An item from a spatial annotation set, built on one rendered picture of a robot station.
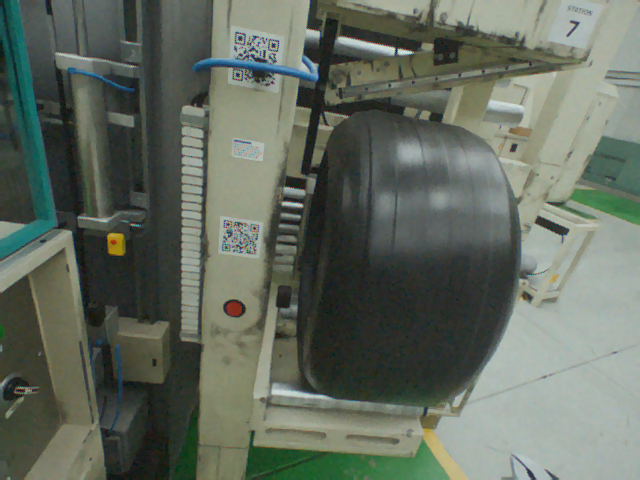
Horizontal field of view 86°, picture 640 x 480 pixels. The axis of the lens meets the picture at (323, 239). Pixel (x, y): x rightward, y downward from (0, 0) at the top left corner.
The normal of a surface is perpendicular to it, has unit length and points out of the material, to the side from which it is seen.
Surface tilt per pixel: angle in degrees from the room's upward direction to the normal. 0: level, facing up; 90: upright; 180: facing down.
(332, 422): 0
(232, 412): 90
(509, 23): 90
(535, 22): 90
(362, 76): 90
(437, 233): 55
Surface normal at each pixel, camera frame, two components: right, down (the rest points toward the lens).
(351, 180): -0.55, -0.39
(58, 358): 0.04, 0.44
